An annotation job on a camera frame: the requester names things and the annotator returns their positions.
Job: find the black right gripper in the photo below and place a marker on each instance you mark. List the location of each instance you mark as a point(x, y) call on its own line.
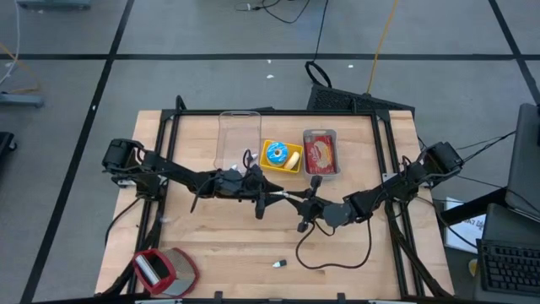
point(314, 209)

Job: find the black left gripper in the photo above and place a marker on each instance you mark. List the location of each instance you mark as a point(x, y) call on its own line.
point(253, 186)

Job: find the blue frosted donut box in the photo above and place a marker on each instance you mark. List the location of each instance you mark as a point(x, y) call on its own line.
point(272, 160)

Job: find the red snack packet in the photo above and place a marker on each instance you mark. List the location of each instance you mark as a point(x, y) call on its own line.
point(319, 156)

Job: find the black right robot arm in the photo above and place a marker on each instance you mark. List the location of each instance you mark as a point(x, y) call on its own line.
point(379, 194)

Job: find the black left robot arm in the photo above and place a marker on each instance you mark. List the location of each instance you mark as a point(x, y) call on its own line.
point(169, 166)

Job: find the grey plastic bin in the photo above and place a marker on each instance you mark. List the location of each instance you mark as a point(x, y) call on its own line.
point(319, 177)

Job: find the yellow plastic bin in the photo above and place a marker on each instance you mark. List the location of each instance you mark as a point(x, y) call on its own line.
point(296, 148)

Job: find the clear plastic bin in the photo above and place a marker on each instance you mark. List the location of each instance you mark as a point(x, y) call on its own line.
point(236, 135)

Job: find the black mesh computer tower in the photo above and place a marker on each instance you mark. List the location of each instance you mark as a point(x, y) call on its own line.
point(358, 101)

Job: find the white paper sheet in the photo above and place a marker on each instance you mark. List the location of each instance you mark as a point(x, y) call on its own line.
point(468, 232)

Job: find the black diagonal bar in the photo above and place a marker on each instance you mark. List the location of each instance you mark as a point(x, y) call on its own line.
point(472, 207)

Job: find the black flat case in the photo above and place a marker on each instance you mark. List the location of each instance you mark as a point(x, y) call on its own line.
point(510, 224)

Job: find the black keyboard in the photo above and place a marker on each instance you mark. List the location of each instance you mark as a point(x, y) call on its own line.
point(510, 266)

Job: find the grey laptop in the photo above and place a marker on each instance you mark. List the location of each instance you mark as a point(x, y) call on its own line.
point(525, 160)

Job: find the black object at floor edge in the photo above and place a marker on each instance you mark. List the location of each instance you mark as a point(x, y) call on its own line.
point(5, 145)

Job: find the blue grey floor base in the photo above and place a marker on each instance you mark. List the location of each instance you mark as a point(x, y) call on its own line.
point(55, 4)

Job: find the black aluminium table frame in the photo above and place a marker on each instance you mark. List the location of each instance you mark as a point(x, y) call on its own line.
point(295, 112)

